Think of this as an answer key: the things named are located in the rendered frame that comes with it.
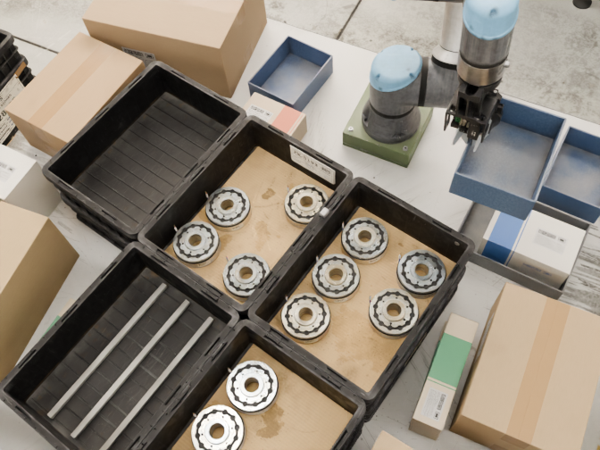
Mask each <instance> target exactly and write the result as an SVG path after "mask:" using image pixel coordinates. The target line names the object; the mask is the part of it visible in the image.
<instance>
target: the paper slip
mask: <svg viewBox="0 0 600 450"><path fill-rule="evenodd" d="M25 67H26V64H25V62H22V63H21V65H20V67H19V68H18V70H17V71H16V72H15V73H14V74H13V75H14V76H13V77H12V78H11V79H10V81H9V82H8V83H7V84H6V85H5V87H4V88H3V89H2V91H1V92H0V144H2V143H3V142H4V141H5V139H6V138H7V137H8V135H9V134H10V133H11V131H12V130H13V128H14V127H15V124H14V122H13V121H12V119H11V118H10V117H9V115H8V114H7V112H6V111H5V110H4V108H5V107H6V106H7V105H8V104H9V103H10V102H11V101H12V100H13V99H14V98H15V97H16V96H17V95H18V94H19V93H20V92H21V91H22V90H23V89H24V88H25V87H24V86H23V85H22V84H21V82H20V80H19V79H18V77H19V76H20V74H21V72H22V71H23V69H24V68H25Z"/></svg>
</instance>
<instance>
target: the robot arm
mask: <svg viewBox="0 0 600 450"><path fill-rule="evenodd" d="M414 1H433V2H446V5H445V12H444V19H443V26H442V32H441V39H440V44H439V45H437V46H436V47H434V48H433V50H432V56H431V57H425V56H420V54H419V53H418V52H417V51H416V50H413V48H412V47H410V46H405V45H395V46H389V47H387V48H385V49H383V50H382V51H381V52H380V53H378V54H377V55H376V56H375V58H374V59H373V61H372V64H371V71H370V75H369V79H370V97H369V99H368V101H367V102H366V104H365V106H364V107H363V109H362V126H363V128H364V130H365V132H366V133H367V134H368V135H369V136H370V137H371V138H373V139H374V140H376V141H378V142H380V143H384V144H398V143H402V142H404V141H406V140H408V139H410V138H411V137H412V136H413V135H414V134H415V133H416V132H417V130H418V128H419V127H420V122H421V111H420V108H419V106H421V107H432V108H445V109H446V115H445V123H444V131H446V128H447V126H448V124H449V122H450V116H451V115H453V116H454V117H453V119H452V121H451V124H450V127H453V128H456V132H455V134H454V138H453V145H455V143H456V142H457V141H458V139H459V138H462V140H463V141H464V142H465V144H467V143H468V141H469V139H471V146H474V149H473V152H475V151H476V149H477V147H478V146H479V143H482V142H483V140H484V139H485V138H486V137H487V136H488V135H489V133H490V131H491V129H492V128H494V127H495V126H497V125H498V124H499V122H500V120H501V119H502V117H503V108H504V104H500V102H501V99H502V97H503V96H502V95H501V94H500V93H499V92H498V91H499V90H498V89H496V88H497V87H498V86H499V85H500V83H501V81H502V77H503V75H504V70H505V68H509V67H510V64H511V63H510V62H507V60H508V59H507V57H508V54H509V51H510V46H511V43H512V38H513V31H514V26H515V24H516V21H517V20H518V15H519V1H520V0H414ZM451 110H452V111H451ZM447 115H448V119H447Z"/></svg>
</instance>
